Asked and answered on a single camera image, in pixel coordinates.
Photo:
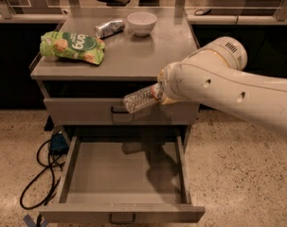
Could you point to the clear plastic water bottle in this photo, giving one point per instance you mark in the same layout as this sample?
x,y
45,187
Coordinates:
x,y
143,98

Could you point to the grey drawer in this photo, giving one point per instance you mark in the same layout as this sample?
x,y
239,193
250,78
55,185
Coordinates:
x,y
124,182
111,111

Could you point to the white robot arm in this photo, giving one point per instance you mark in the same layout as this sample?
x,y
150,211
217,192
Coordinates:
x,y
213,76

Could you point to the grey drawer cabinet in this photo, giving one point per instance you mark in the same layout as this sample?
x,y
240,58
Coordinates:
x,y
130,63

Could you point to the white ceramic bowl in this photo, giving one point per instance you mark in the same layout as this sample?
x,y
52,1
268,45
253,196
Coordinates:
x,y
141,23

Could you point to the silver soda can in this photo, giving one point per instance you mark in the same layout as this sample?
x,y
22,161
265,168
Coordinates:
x,y
109,28

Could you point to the black chair armrest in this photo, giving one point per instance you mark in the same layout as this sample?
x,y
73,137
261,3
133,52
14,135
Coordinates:
x,y
115,3

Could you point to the green chip bag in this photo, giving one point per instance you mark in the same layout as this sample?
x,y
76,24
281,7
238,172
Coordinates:
x,y
72,46

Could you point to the blue power box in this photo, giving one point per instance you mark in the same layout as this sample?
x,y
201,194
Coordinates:
x,y
58,144

